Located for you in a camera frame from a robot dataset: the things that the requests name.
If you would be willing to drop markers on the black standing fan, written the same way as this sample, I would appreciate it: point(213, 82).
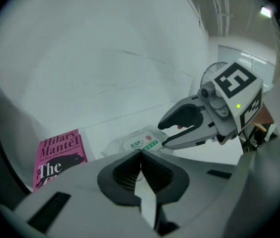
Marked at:
point(209, 73)

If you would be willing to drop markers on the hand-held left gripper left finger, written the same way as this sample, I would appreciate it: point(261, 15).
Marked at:
point(80, 202)

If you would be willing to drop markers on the white ceiling pipes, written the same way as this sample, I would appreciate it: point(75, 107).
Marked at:
point(223, 9)

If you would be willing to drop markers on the pink book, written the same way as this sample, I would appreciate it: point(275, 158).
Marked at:
point(55, 152)

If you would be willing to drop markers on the ceiling light panel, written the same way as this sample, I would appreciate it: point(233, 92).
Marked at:
point(265, 12)

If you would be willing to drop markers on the glass partition window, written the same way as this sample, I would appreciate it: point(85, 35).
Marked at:
point(244, 63)

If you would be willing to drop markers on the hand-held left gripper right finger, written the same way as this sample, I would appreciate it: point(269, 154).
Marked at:
point(199, 182)

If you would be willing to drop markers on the translucent wet wipe pack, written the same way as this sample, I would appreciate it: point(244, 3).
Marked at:
point(114, 146)

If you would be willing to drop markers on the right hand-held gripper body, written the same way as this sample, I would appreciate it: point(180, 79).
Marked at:
point(236, 93)

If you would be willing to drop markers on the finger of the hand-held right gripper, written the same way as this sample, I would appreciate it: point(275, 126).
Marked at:
point(189, 139)
point(179, 113)

